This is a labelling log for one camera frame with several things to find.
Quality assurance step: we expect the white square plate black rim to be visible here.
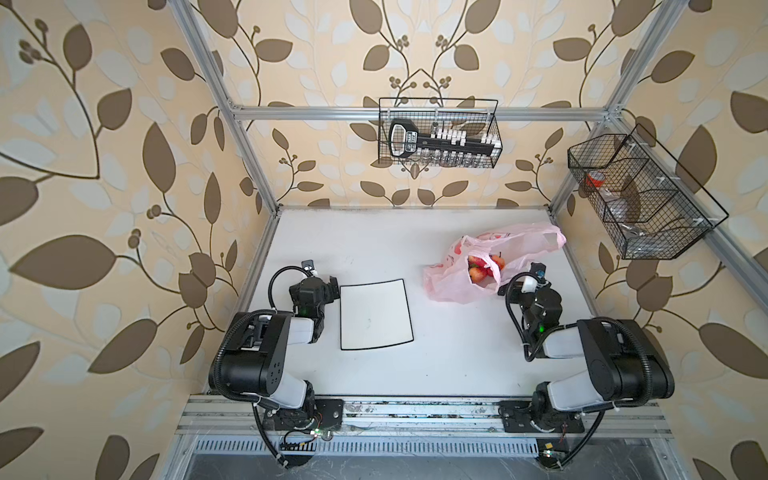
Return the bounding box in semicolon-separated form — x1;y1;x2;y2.
340;279;414;351

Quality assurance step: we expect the right black wire basket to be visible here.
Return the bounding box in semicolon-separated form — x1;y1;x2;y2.
567;124;729;260

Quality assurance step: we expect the pink plastic bag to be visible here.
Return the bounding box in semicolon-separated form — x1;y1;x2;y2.
423;223;566;304

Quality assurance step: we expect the black wire basket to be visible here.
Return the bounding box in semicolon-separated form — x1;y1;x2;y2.
567;124;729;260
377;96;503;169

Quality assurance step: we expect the clear bottle red cap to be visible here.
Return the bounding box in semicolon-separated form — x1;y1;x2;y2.
585;171;644;236

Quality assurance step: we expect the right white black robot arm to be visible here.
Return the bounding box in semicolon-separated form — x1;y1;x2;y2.
498;264;675;470

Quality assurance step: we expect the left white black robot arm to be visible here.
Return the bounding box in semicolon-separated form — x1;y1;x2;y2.
208;260;344;469

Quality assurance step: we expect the back black wire basket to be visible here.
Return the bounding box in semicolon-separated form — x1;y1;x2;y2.
377;96;503;169

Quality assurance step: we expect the black test tube rack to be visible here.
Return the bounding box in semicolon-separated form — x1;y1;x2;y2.
384;118;502;163

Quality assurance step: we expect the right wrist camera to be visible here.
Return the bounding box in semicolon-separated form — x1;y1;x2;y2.
521;262;548;293

